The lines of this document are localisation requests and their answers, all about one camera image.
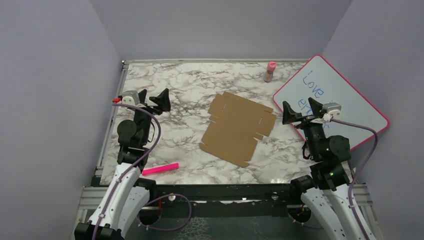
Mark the pink-capped small bottle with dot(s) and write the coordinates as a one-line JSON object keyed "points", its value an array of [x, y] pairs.
{"points": [[268, 75]]}

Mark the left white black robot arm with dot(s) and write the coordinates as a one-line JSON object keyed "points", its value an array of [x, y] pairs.
{"points": [[124, 172]]}

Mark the aluminium front frame rail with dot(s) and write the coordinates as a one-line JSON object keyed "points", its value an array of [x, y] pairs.
{"points": [[223, 201]]}

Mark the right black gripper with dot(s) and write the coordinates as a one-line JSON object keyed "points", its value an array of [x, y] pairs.
{"points": [[289, 115]]}

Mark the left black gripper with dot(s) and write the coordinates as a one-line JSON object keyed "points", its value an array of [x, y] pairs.
{"points": [[162, 101]]}

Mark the brown cardboard box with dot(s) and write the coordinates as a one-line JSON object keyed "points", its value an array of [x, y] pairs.
{"points": [[237, 124]]}

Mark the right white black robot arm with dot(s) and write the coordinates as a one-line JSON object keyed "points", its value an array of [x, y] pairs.
{"points": [[331, 175]]}

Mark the pink rectangular stick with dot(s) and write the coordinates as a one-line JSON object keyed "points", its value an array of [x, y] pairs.
{"points": [[160, 169]]}

